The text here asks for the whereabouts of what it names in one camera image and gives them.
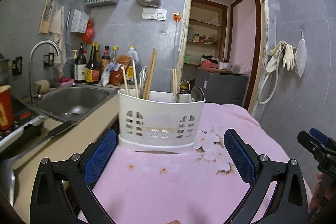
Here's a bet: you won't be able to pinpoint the white plastic utensil holder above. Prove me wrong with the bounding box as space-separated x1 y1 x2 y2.
118 88 205 153

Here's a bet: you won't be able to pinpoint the metal spoon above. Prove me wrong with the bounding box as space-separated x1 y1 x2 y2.
190 86 205 102

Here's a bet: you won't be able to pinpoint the brown wooden chopstick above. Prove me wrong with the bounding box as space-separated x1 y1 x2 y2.
142 48 157 100

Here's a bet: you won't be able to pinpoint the metal fork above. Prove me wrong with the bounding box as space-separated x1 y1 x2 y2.
139 67 147 98

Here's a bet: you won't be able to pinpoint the metal peeler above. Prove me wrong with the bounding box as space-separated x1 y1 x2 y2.
179 80 190 94

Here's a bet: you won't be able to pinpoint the pale wooden chopstick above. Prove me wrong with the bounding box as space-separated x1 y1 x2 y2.
172 69 178 102

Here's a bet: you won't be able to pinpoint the black kitchen knife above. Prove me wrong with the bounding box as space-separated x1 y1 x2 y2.
1 121 73 161

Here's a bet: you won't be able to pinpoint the steel kitchen sink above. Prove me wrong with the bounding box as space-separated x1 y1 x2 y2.
28 84 117 122

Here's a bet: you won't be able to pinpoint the person's right hand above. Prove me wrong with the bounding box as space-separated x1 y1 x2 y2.
309 173 335 211

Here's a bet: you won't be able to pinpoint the white rubber gloves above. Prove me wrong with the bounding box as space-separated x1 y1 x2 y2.
266 40 295 74

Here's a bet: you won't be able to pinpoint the hanging mesh strainer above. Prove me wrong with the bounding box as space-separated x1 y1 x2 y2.
294 30 307 77

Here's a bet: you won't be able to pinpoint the pink floral cloth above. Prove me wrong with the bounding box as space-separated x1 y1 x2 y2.
93 103 289 223

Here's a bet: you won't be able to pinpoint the dark grey cabinet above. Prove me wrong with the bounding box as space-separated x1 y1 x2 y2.
195 69 248 106

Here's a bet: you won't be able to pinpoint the red canister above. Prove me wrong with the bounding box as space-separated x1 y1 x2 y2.
0 85 14 130

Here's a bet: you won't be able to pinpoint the steel sink faucet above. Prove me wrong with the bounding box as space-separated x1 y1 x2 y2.
28 39 62 105

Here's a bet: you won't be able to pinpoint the soy sauce bottle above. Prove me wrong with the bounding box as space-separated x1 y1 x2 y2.
85 42 100 84

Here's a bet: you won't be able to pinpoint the orange spice bag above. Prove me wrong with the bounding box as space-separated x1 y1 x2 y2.
109 55 131 86

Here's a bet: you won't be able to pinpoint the dark wine bottle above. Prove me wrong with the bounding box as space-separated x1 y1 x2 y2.
74 43 87 83

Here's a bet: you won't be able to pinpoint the hanging beige towel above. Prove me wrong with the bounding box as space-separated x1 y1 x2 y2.
49 4 67 79

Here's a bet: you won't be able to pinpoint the wooden shelf unit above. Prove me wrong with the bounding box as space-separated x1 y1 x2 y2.
185 0 228 65

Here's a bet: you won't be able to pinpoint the green box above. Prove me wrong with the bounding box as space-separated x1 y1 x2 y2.
184 55 191 64

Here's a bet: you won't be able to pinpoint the large vinegar jug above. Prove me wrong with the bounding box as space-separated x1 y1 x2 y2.
126 46 139 85

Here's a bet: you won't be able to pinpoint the red hanging bag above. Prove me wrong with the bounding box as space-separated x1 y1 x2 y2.
82 19 95 43

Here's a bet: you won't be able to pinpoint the hanging wooden board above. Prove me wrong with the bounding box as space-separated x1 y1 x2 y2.
39 0 55 34

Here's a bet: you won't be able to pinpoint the white hose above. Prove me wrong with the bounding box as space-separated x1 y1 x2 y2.
257 53 283 105

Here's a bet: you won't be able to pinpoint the white wall box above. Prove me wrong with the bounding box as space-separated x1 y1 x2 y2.
70 9 89 34

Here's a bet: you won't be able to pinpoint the orange wall hook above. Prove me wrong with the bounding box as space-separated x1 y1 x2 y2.
173 12 182 22

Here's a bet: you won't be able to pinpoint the white wall socket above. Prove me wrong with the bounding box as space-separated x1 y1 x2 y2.
141 8 167 21

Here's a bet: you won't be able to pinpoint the grey wall shelf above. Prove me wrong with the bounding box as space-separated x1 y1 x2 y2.
85 0 119 7

